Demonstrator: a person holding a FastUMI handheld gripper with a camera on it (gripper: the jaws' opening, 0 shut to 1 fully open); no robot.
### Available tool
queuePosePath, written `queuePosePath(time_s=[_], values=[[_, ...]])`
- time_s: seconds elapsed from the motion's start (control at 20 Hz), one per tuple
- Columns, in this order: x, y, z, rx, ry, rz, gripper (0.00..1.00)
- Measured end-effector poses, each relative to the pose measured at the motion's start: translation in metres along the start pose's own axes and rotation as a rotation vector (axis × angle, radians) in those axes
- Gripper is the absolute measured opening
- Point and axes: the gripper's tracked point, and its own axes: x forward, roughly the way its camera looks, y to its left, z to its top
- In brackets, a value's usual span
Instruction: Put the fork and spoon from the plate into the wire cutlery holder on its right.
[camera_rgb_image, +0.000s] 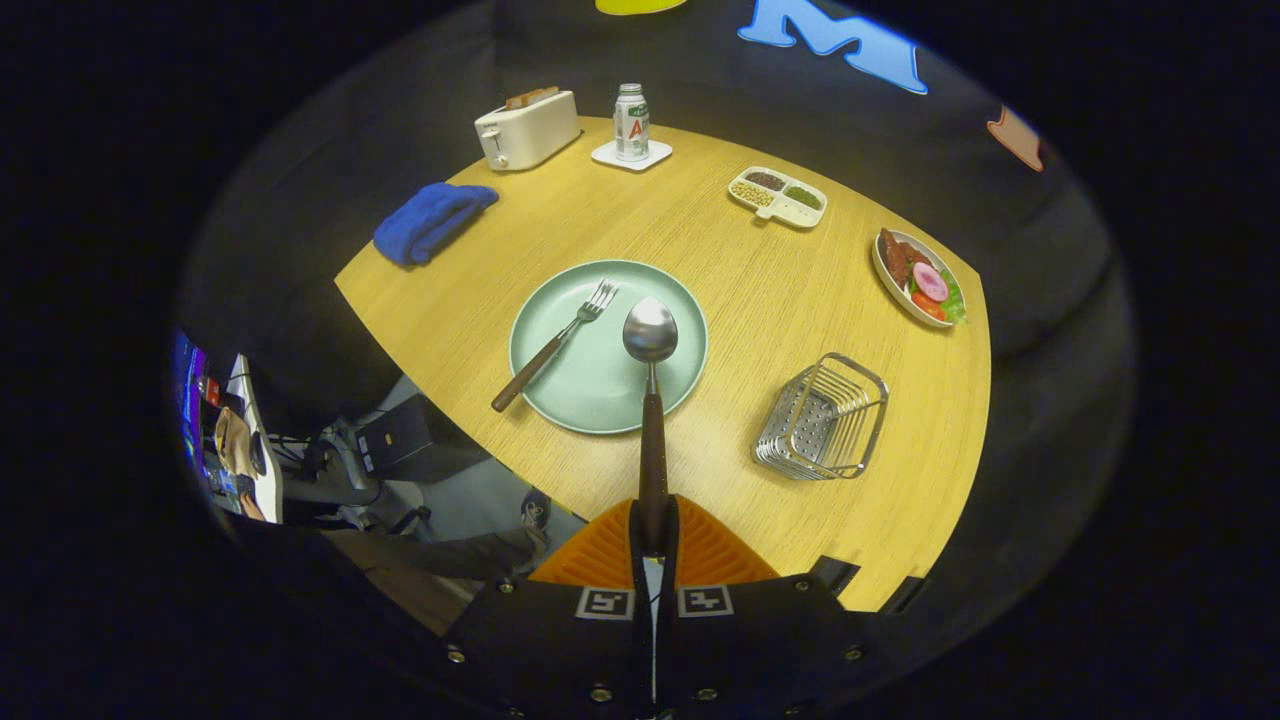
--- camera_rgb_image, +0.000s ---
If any white coaster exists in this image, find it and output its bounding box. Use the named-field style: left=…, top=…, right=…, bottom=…
left=590, top=138, right=674, bottom=173

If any blue folded towel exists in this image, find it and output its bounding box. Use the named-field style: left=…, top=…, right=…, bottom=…
left=373, top=182, right=500, bottom=267

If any person's leg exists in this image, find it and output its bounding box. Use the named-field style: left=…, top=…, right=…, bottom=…
left=325, top=528, right=549, bottom=583

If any white desk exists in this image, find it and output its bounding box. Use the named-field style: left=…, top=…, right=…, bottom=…
left=225, top=352, right=285, bottom=525

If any wooden-handled metal spoon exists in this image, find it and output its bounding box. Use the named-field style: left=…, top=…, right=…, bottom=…
left=622, top=296, right=681, bottom=561

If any computer monitor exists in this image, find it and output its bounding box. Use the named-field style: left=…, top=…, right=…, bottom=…
left=170, top=328, right=213, bottom=486

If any metal wire basket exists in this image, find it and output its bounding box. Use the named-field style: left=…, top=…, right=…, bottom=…
left=751, top=352, right=891, bottom=482

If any office chair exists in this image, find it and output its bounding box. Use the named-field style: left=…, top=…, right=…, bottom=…
left=283, top=418, right=433, bottom=533

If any plate of meat and vegetables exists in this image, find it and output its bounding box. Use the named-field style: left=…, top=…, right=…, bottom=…
left=871, top=227, right=969, bottom=330

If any white toaster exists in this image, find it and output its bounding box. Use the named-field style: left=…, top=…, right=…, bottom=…
left=474, top=90, right=582, bottom=172

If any black box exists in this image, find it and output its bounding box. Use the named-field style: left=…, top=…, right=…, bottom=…
left=356, top=406, right=435, bottom=473

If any wooden-handled metal fork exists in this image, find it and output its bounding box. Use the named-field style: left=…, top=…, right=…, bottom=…
left=490, top=278, right=621, bottom=414

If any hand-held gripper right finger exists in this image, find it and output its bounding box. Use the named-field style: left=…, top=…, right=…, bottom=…
left=655, top=497, right=873, bottom=720

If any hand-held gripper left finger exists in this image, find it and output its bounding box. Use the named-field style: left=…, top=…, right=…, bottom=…
left=445, top=497, right=656, bottom=720

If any green round plate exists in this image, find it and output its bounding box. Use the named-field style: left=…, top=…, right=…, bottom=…
left=508, top=259, right=710, bottom=436

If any small white-label bottle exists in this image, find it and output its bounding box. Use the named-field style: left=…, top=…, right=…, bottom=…
left=613, top=83, right=652, bottom=163

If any white divided bean dish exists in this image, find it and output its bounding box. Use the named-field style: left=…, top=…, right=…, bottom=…
left=727, top=165, right=829, bottom=230

